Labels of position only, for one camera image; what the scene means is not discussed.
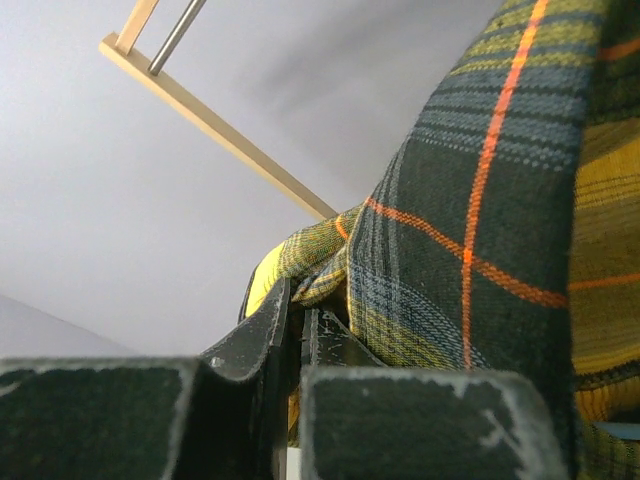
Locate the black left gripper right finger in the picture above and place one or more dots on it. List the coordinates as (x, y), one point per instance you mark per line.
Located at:
(362, 420)

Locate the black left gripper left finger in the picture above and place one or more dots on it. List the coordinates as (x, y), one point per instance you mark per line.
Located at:
(217, 415)

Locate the yellow plaid shirt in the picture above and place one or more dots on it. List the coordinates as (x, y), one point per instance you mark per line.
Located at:
(504, 233)

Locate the wooden clothes rack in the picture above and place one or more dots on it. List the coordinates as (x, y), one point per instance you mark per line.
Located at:
(120, 49)

